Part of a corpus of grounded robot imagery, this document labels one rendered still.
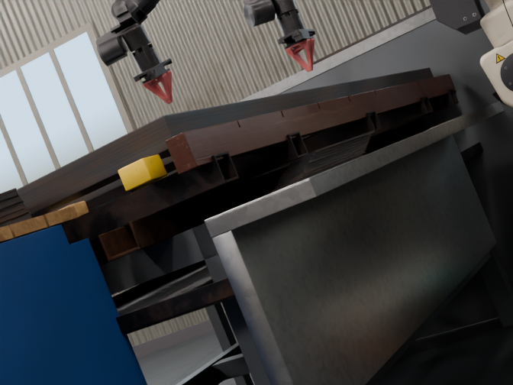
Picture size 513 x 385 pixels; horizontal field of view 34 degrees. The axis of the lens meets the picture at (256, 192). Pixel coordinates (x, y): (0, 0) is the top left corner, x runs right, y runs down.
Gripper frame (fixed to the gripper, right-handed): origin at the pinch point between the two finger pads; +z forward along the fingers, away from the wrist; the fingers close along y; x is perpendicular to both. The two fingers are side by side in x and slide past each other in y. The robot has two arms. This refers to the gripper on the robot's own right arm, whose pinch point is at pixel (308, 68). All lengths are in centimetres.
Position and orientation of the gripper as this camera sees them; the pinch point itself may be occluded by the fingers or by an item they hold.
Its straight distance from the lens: 213.7
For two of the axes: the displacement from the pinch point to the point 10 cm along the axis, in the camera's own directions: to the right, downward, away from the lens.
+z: 3.7, 9.3, -0.2
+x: 8.0, -3.3, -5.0
